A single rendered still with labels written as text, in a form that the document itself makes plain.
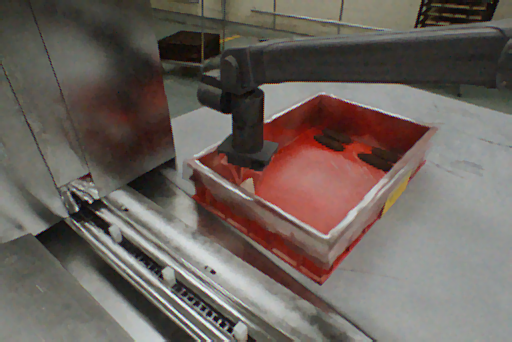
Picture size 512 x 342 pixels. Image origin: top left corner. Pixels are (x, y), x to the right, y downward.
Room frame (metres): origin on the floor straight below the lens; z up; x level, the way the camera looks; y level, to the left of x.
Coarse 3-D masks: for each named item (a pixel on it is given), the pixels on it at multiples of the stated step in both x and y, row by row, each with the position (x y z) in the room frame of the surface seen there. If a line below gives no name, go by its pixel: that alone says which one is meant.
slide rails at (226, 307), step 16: (96, 208) 0.46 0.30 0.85; (80, 224) 0.42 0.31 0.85; (112, 224) 0.42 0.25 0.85; (112, 240) 0.38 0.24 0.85; (144, 240) 0.38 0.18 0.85; (128, 256) 0.35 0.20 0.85; (160, 256) 0.35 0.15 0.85; (144, 272) 0.31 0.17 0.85; (176, 272) 0.32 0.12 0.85; (192, 272) 0.32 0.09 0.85; (160, 288) 0.29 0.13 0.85; (192, 288) 0.29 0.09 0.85; (208, 288) 0.29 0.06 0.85; (176, 304) 0.26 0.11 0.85; (224, 304) 0.26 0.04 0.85; (192, 320) 0.24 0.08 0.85; (208, 320) 0.24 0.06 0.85; (240, 320) 0.24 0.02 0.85; (256, 320) 0.24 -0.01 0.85; (224, 336) 0.22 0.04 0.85; (256, 336) 0.22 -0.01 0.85; (272, 336) 0.22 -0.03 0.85
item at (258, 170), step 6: (228, 156) 0.50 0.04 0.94; (234, 156) 0.50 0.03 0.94; (228, 162) 0.50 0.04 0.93; (234, 162) 0.50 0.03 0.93; (240, 162) 0.49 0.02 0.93; (246, 162) 0.49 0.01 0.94; (252, 162) 0.49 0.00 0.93; (270, 162) 0.53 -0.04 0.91; (252, 168) 0.48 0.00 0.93; (258, 168) 0.48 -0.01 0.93; (264, 168) 0.49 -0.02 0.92; (252, 174) 0.49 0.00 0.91; (258, 174) 0.48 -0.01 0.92; (258, 180) 0.49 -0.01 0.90; (258, 186) 0.51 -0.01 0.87
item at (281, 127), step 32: (320, 96) 0.84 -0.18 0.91; (288, 128) 0.73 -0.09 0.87; (352, 128) 0.77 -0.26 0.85; (384, 128) 0.71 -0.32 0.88; (416, 128) 0.67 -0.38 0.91; (192, 160) 0.52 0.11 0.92; (416, 160) 0.54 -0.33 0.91; (224, 192) 0.44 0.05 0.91; (384, 192) 0.43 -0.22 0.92; (288, 224) 0.35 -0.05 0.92; (352, 224) 0.35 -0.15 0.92; (320, 256) 0.31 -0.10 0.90
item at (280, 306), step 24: (120, 192) 0.49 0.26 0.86; (144, 216) 0.43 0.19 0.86; (168, 216) 0.43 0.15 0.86; (168, 240) 0.37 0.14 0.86; (192, 240) 0.37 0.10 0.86; (192, 264) 0.32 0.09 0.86; (216, 264) 0.32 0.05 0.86; (240, 264) 0.32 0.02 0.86; (240, 288) 0.28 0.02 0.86; (264, 288) 0.28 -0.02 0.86; (264, 312) 0.24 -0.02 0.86; (288, 312) 0.24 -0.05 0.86; (312, 312) 0.24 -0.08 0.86; (312, 336) 0.21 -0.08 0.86; (336, 336) 0.21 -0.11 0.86; (360, 336) 0.21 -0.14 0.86
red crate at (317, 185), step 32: (320, 128) 0.82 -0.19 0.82; (288, 160) 0.66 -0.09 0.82; (320, 160) 0.66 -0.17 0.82; (352, 160) 0.66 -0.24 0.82; (256, 192) 0.54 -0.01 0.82; (288, 192) 0.54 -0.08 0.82; (320, 192) 0.54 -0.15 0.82; (352, 192) 0.54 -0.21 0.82; (256, 224) 0.41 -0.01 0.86; (320, 224) 0.45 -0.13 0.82; (288, 256) 0.36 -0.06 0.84
